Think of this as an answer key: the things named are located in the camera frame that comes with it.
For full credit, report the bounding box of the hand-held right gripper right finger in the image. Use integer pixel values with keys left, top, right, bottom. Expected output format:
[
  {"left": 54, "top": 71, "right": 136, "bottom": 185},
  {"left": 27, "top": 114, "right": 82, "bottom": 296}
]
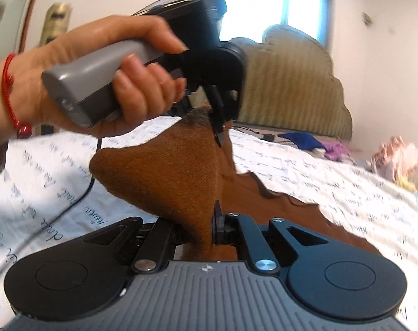
[{"left": 212, "top": 200, "right": 329, "bottom": 275}]

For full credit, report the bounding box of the brown knit garment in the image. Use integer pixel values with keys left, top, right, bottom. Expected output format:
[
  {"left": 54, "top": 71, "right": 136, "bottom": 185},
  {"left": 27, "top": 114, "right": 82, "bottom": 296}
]
[{"left": 89, "top": 106, "right": 382, "bottom": 262}]

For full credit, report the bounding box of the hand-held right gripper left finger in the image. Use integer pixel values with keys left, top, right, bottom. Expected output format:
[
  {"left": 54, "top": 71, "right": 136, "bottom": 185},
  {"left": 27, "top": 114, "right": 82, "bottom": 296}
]
[{"left": 81, "top": 217, "right": 177, "bottom": 274}]

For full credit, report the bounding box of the black charger with cable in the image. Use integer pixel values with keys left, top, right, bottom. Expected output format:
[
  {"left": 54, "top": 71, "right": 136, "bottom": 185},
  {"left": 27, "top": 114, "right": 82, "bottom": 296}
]
[{"left": 234, "top": 127, "right": 285, "bottom": 143}]

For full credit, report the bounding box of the dark blue cloth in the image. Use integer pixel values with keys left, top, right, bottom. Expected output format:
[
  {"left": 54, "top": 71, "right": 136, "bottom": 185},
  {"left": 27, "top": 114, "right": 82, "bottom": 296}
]
[{"left": 277, "top": 131, "right": 328, "bottom": 152}]

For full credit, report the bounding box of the purple cloth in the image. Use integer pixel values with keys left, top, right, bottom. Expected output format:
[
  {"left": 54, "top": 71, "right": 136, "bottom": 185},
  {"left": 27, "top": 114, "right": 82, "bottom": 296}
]
[{"left": 319, "top": 141, "right": 351, "bottom": 162}]

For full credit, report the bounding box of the window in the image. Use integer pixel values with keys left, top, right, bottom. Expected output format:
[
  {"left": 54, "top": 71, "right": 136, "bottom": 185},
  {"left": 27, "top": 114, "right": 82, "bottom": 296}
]
[{"left": 219, "top": 0, "right": 340, "bottom": 44}]

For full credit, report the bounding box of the white printed bed sheet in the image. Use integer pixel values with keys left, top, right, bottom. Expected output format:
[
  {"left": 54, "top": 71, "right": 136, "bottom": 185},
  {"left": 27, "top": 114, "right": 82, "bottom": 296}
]
[{"left": 0, "top": 115, "right": 418, "bottom": 331}]

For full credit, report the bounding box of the red string bracelet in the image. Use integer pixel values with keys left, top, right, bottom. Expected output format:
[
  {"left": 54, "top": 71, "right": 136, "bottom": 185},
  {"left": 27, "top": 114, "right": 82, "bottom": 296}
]
[{"left": 1, "top": 53, "right": 32, "bottom": 140}]

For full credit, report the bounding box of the green padded headboard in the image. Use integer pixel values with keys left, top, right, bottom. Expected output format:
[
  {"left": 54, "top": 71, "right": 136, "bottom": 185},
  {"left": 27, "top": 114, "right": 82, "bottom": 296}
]
[{"left": 226, "top": 24, "right": 354, "bottom": 143}]

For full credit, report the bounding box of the pink cloth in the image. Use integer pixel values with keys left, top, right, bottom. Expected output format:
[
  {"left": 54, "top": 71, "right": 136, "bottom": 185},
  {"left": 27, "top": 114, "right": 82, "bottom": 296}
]
[{"left": 370, "top": 136, "right": 418, "bottom": 184}]

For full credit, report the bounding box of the person's left hand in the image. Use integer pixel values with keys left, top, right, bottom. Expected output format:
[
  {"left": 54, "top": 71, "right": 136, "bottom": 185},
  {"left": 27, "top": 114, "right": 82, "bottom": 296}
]
[{"left": 5, "top": 14, "right": 189, "bottom": 139}]

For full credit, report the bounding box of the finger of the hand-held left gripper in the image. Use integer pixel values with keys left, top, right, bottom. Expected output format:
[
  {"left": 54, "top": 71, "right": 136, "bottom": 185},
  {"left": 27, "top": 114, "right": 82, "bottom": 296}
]
[
  {"left": 168, "top": 86, "right": 204, "bottom": 116},
  {"left": 203, "top": 82, "right": 228, "bottom": 148}
]

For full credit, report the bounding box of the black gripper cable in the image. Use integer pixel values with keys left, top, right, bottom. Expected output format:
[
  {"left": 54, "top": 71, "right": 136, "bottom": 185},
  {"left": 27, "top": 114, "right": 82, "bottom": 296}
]
[{"left": 86, "top": 137, "right": 103, "bottom": 197}]

